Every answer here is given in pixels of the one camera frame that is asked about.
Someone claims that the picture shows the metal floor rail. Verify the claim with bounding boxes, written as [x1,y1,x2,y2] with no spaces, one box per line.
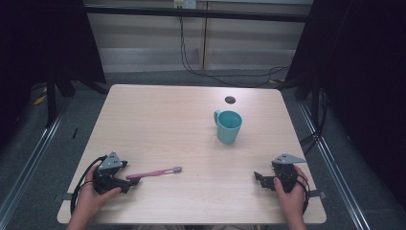
[0,95,72,222]
[298,101,372,230]

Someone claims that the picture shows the pink toothbrush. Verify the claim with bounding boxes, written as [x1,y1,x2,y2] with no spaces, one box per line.
[124,166,184,180]

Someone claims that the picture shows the person's right hand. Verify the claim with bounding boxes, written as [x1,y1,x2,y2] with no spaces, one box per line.
[273,165,309,220]

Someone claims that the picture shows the black stand legs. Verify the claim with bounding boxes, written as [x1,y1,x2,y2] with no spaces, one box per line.
[43,68,109,129]

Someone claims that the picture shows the white wall outlet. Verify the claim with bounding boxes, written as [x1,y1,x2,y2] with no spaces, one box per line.
[172,0,197,10]

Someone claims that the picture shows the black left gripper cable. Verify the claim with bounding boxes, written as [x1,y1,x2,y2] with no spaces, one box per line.
[69,154,108,216]

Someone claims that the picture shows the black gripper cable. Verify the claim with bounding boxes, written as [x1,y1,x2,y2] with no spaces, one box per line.
[295,173,311,215]
[69,154,108,216]

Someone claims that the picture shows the black floor cables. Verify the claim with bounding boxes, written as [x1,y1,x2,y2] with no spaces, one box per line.
[299,87,330,156]

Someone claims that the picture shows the black wall cable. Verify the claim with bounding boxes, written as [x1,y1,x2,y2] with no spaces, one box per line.
[177,14,290,88]

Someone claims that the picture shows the person's left hand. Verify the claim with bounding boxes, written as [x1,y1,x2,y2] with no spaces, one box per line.
[75,165,124,221]

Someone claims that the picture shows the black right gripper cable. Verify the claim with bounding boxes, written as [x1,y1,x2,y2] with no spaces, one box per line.
[295,173,311,215]

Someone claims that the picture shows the teal cup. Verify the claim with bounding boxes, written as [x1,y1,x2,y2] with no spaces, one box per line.
[213,109,244,145]

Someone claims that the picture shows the black curtain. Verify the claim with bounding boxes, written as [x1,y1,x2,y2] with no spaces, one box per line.
[282,0,406,210]
[0,0,107,147]

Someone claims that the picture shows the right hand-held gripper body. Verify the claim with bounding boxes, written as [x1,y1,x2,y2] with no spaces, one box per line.
[270,153,307,194]

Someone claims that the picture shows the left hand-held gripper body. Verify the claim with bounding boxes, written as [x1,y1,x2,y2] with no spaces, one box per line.
[92,151,129,196]

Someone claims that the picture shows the black horizontal bar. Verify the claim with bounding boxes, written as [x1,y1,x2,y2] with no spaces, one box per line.
[83,4,311,24]

